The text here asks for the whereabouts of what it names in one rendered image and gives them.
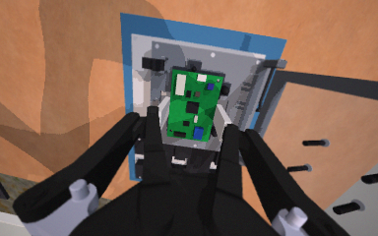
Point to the green circuit board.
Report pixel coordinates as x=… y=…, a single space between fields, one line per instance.
x=193 y=101

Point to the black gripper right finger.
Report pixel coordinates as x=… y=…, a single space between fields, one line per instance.
x=290 y=211

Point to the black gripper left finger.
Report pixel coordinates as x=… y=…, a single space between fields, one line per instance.
x=56 y=205

